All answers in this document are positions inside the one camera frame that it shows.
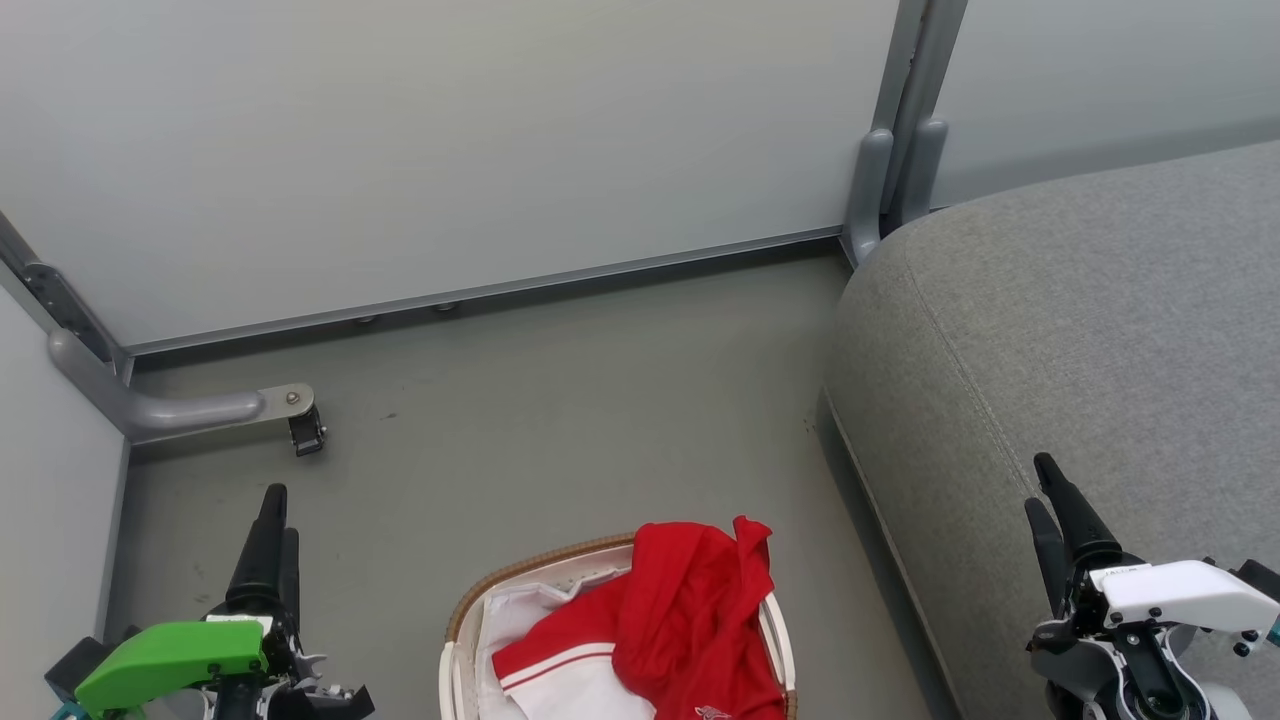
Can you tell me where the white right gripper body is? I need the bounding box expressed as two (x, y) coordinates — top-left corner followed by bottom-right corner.
(1028, 556), (1280, 658)

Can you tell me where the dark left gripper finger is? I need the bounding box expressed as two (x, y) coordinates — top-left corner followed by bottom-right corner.
(280, 527), (302, 632)
(225, 483), (291, 614)

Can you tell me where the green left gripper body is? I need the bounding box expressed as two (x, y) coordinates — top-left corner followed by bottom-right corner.
(73, 590), (328, 720)

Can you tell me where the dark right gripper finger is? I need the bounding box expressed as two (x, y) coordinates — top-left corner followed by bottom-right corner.
(1023, 496), (1075, 617)
(1033, 452), (1124, 572)

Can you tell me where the red and white shirt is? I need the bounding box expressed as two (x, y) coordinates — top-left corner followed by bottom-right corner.
(491, 515), (789, 720)

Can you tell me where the grey fabric sofa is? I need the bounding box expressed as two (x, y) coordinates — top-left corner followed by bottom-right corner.
(820, 140), (1280, 720)

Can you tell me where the black caster wheel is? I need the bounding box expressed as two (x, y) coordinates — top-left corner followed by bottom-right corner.
(288, 408), (329, 459)

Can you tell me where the grey tubular partition foot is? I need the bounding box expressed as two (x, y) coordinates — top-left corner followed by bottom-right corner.
(47, 329), (316, 447)

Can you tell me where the white basket liner cloth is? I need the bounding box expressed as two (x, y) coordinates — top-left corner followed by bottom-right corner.
(475, 568), (633, 720)

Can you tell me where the white basket with brown rim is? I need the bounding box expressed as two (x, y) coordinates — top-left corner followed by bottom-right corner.
(438, 533), (799, 720)

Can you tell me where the dark metal hinge bracket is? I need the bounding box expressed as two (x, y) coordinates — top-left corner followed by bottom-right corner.
(0, 212), (119, 367)

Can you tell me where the grey partition bottom rail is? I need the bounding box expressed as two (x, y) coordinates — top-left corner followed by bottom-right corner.
(124, 226), (847, 357)

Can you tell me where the grey partition corner post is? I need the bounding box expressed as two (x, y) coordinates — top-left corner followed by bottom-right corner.
(842, 0), (970, 267)

